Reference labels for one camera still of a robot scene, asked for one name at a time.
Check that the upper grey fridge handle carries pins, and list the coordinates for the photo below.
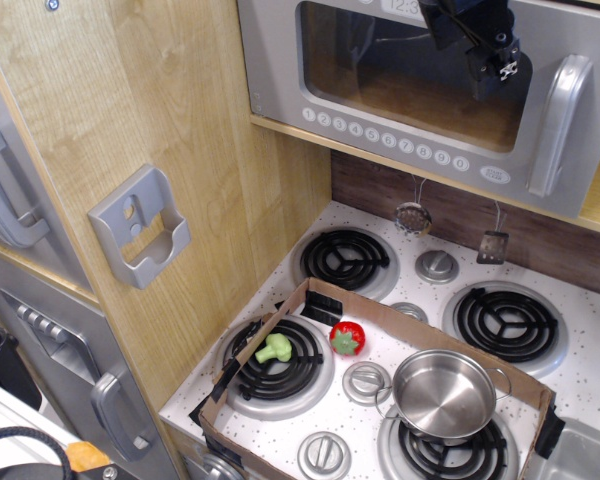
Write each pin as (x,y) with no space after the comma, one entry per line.
(16,230)

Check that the hanging metal spatula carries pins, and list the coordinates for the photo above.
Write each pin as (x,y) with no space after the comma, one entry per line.
(493,246)

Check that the middle grey stove knob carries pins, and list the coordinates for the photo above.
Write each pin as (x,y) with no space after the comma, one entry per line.
(411,309)

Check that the centre grey stove knob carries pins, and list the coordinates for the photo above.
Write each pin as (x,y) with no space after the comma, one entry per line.
(366,383)

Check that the front right black burner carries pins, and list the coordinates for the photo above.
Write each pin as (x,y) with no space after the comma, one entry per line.
(490,454)

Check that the front grey stove knob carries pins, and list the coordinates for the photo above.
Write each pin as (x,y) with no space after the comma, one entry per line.
(324,456)

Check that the red toy strawberry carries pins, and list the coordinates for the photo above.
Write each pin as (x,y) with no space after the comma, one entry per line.
(347,338)

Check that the stainless steel pot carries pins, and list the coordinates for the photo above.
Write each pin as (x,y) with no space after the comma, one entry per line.
(445,397)

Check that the grey toy microwave door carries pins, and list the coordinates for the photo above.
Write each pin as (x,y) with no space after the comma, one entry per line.
(368,74)

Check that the green toy broccoli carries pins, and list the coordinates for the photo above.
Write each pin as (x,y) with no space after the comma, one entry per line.
(277,346)

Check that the steel sink basin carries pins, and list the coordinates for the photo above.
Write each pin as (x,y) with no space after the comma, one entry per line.
(567,449)

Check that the orange tape piece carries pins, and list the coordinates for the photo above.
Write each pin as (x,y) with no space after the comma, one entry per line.
(84,456)

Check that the hanging metal strainer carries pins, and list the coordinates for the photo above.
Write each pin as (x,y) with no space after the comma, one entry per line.
(411,217)

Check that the black burner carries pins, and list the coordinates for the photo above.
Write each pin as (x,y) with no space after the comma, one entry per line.
(351,258)
(275,390)
(490,454)
(511,322)

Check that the front left black burner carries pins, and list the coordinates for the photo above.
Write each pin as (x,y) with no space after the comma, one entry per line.
(275,390)

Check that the wooden microwave shelf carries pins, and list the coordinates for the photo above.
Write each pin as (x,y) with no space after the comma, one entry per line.
(589,216)

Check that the back left black burner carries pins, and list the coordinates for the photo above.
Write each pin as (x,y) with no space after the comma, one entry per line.
(351,258)

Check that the brown cardboard barrier frame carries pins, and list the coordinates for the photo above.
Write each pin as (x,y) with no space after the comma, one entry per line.
(268,449)

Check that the back grey stove knob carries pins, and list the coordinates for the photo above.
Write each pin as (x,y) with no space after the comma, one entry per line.
(437,267)

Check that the back right black burner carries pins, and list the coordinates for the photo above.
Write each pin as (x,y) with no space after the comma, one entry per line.
(511,322)

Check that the black device at left edge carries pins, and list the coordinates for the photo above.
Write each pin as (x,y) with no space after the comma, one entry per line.
(14,375)

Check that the grey wall phone holder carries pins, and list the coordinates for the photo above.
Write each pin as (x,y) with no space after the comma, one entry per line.
(129,210)

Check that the grey ice dispenser panel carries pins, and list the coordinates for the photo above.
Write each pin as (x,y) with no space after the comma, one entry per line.
(70,350)

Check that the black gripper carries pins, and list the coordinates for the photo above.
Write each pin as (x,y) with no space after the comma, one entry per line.
(489,26)

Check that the lower grey fridge handle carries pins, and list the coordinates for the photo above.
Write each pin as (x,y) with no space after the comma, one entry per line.
(103,398)

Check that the grey stove knob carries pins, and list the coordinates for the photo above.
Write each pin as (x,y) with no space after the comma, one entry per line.
(366,383)
(411,309)
(437,267)
(324,456)

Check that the grey fridge handle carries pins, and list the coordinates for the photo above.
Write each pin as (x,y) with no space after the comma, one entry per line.
(16,230)
(103,398)

